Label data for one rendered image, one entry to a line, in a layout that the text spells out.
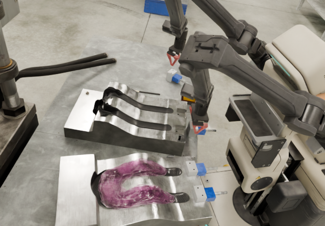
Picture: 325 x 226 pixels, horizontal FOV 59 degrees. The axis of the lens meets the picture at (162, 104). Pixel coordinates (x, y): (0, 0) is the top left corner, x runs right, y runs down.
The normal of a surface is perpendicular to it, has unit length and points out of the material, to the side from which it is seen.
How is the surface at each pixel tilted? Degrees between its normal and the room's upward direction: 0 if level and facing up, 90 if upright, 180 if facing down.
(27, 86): 0
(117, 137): 90
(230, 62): 51
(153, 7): 91
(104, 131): 90
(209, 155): 0
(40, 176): 0
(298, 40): 42
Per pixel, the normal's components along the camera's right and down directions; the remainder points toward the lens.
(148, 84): 0.14, -0.74
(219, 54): 0.39, 0.04
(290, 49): -0.55, -0.51
